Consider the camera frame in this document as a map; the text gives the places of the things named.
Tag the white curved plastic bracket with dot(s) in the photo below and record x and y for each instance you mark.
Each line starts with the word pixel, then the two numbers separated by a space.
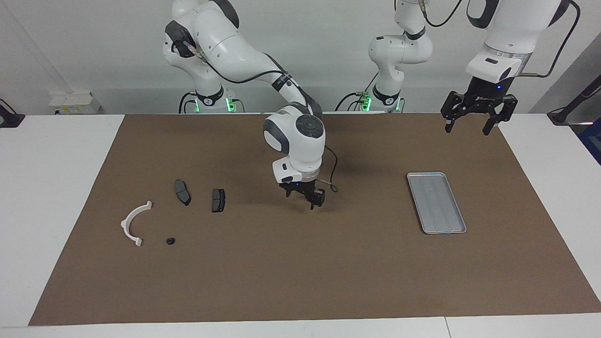
pixel 127 227

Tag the short grey brake pad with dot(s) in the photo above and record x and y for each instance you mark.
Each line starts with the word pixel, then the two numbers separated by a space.
pixel 218 201

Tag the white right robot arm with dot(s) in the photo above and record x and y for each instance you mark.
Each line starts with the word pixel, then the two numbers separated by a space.
pixel 300 141

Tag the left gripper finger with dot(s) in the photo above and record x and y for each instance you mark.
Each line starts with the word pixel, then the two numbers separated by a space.
pixel 504 112
pixel 450 110

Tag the black stand with pole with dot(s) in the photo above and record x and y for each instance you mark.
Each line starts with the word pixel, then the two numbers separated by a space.
pixel 558 115

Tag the blue box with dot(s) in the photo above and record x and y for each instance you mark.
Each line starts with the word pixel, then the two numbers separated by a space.
pixel 592 141

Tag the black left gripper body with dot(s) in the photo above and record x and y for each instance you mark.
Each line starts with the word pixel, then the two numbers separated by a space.
pixel 483 96

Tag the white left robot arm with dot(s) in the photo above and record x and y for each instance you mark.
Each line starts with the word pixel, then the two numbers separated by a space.
pixel 399 49

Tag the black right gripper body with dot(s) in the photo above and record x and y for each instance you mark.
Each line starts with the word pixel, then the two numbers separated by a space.
pixel 303 187

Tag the brown table mat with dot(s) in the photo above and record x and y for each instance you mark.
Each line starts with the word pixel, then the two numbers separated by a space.
pixel 300 272

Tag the silver metal tray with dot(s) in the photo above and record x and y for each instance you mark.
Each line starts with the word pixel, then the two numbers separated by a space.
pixel 436 202

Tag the long grey brake pad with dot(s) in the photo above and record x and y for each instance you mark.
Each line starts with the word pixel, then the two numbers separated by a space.
pixel 182 192

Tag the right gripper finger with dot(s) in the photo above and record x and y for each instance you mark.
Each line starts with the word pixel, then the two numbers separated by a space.
pixel 287 192
pixel 318 198

